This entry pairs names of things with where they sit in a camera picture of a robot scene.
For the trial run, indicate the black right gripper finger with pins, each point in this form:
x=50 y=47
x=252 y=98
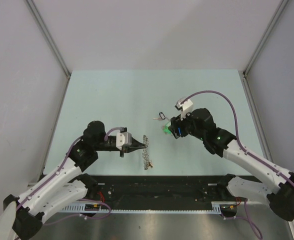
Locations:
x=175 y=122
x=175 y=133

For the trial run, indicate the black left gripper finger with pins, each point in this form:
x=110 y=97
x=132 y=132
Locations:
x=132 y=149
x=135 y=144

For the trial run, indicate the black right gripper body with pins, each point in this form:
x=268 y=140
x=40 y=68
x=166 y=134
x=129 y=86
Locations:
x=187 y=126

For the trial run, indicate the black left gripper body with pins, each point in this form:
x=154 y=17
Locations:
x=121 y=153

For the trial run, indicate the metal disc with keyrings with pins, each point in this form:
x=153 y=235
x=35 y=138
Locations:
x=145 y=154

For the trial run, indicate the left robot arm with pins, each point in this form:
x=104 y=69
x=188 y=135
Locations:
x=68 y=182

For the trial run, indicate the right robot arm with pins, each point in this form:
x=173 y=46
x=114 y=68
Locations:
x=275 y=185

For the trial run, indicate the black tag key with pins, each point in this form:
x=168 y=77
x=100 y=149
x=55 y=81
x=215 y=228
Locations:
x=161 y=117

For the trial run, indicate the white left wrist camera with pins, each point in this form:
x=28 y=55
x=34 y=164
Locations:
x=123 y=139

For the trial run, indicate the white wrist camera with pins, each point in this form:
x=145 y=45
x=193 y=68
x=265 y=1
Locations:
x=185 y=107
x=123 y=139

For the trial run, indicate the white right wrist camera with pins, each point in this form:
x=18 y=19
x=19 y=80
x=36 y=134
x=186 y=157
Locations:
x=185 y=107

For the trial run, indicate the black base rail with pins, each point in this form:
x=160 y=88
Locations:
x=160 y=193

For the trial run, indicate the aluminium frame post right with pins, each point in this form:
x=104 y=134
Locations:
x=281 y=8

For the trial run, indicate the aluminium frame post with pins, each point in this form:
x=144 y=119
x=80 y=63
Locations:
x=43 y=28
x=281 y=8

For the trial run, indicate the aluminium frame post left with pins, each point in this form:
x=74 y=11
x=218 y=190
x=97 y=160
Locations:
x=43 y=28

